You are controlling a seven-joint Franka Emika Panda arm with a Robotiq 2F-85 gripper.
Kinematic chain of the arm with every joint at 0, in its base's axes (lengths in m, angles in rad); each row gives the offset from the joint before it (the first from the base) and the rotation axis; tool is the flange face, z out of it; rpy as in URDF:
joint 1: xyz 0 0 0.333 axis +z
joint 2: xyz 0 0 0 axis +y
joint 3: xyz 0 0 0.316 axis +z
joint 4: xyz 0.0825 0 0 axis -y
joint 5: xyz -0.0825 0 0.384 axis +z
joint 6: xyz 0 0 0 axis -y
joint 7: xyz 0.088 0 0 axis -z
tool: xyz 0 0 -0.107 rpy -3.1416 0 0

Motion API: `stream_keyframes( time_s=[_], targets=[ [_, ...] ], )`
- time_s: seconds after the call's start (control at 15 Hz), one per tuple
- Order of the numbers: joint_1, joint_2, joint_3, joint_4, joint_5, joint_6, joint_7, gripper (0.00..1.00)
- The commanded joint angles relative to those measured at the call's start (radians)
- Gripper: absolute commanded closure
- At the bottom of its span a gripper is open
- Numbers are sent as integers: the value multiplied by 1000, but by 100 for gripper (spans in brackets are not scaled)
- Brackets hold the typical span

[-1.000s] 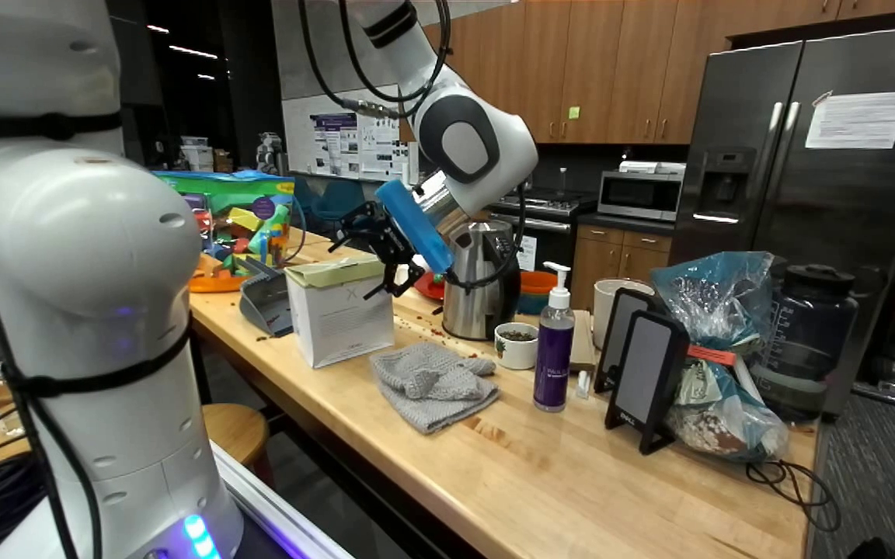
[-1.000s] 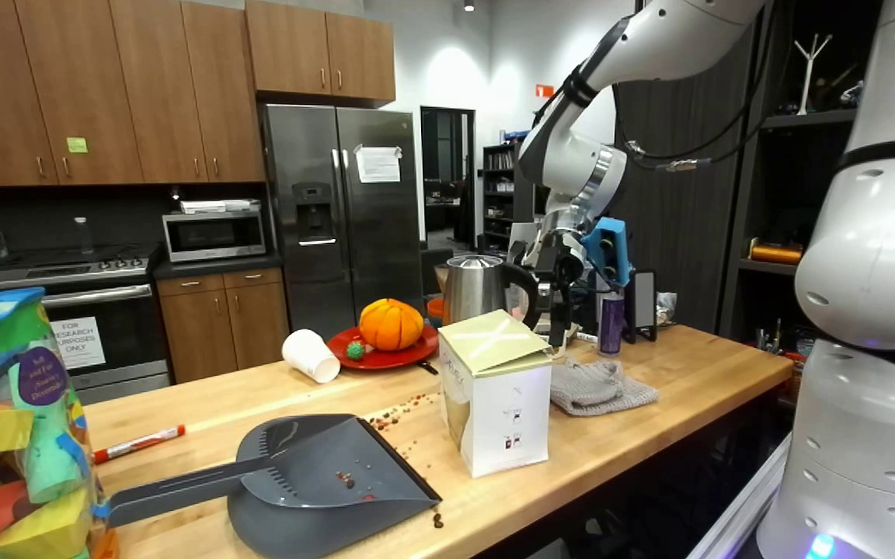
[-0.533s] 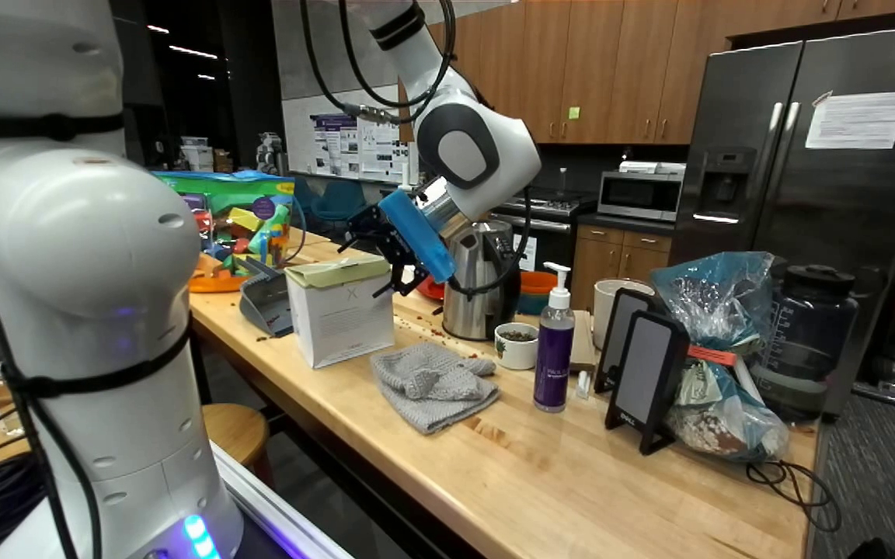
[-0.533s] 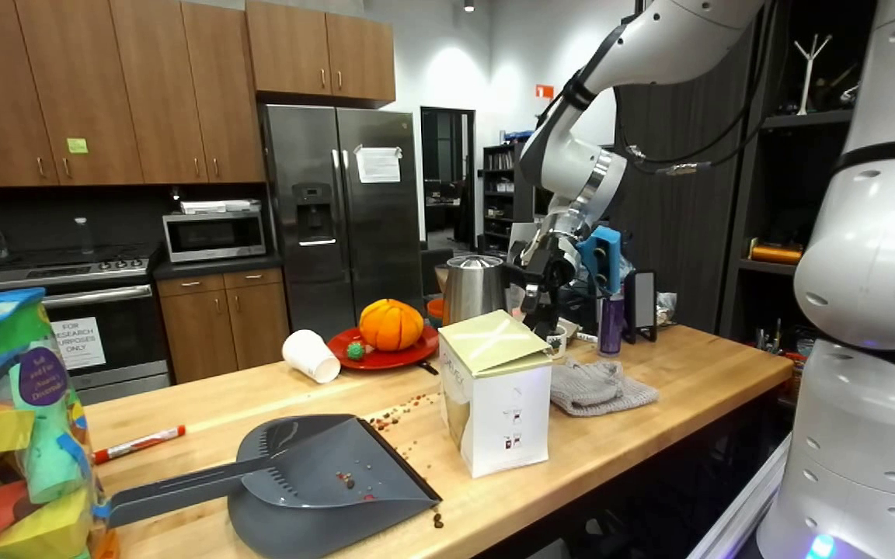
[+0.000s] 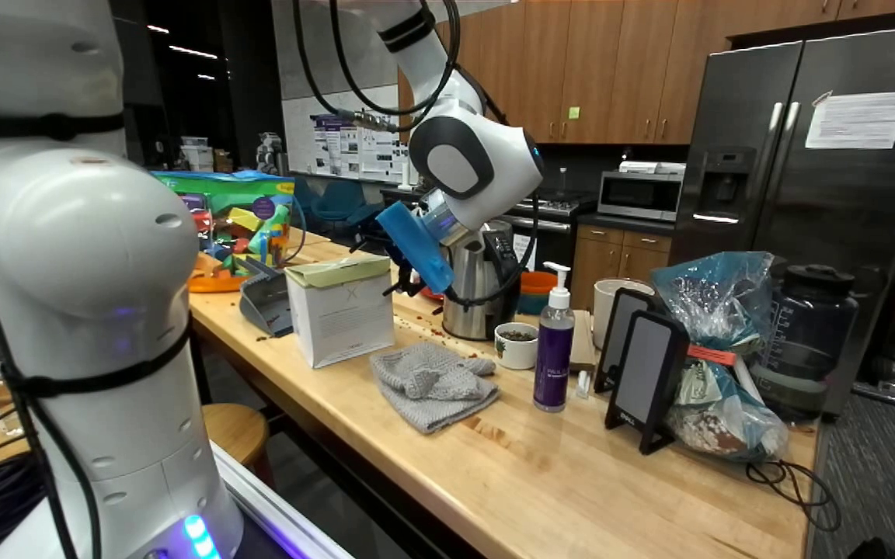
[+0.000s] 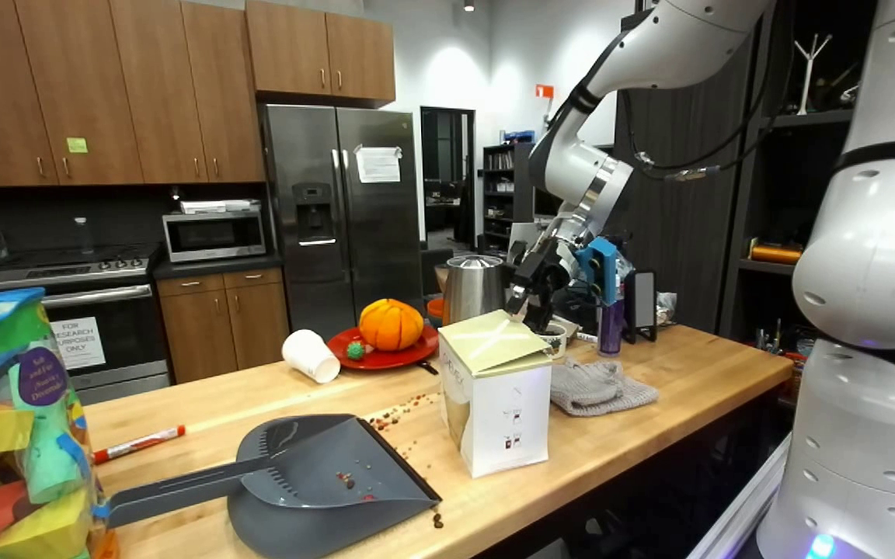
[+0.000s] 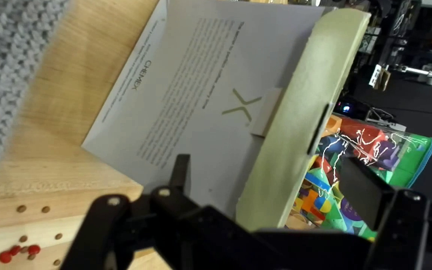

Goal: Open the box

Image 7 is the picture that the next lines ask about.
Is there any grey knitted cloth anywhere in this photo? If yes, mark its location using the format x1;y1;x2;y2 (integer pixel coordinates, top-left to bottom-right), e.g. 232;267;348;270
0;0;70;177

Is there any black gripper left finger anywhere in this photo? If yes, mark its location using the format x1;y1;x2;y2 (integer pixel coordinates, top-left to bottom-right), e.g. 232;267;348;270
60;153;258;270

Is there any colourful toy block bag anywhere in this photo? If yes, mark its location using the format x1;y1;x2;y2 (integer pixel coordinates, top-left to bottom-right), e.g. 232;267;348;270
285;112;432;244

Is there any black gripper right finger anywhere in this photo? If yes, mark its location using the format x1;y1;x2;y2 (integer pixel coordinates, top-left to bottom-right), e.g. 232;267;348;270
336;157;432;270

